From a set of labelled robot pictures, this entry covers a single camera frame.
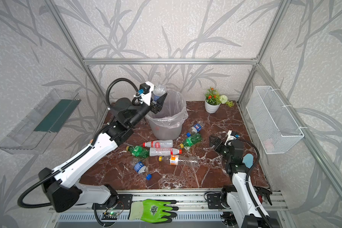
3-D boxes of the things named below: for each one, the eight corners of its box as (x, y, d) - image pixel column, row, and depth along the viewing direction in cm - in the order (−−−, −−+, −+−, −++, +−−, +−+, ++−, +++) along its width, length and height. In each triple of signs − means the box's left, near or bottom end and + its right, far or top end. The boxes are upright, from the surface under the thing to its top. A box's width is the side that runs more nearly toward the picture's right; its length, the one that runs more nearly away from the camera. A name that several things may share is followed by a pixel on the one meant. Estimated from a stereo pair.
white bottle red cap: (143, 149, 95) (141, 145, 91) (144, 143, 98) (143, 139, 94) (172, 149, 95) (172, 145, 91) (173, 143, 98) (172, 139, 94)
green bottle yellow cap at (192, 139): (183, 151, 94) (183, 147, 90) (179, 144, 98) (179, 140, 93) (201, 141, 99) (202, 137, 95) (197, 135, 103) (198, 131, 98)
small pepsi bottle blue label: (195, 135, 102) (195, 131, 98) (190, 130, 104) (191, 126, 101) (201, 130, 104) (202, 126, 100) (197, 126, 107) (197, 122, 103)
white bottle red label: (150, 158, 91) (148, 154, 87) (151, 150, 95) (149, 146, 90) (182, 158, 91) (182, 154, 87) (182, 150, 95) (182, 146, 91)
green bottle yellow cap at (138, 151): (127, 153, 94) (124, 150, 90) (131, 145, 97) (129, 142, 93) (147, 160, 90) (146, 157, 86) (151, 152, 94) (150, 149, 90)
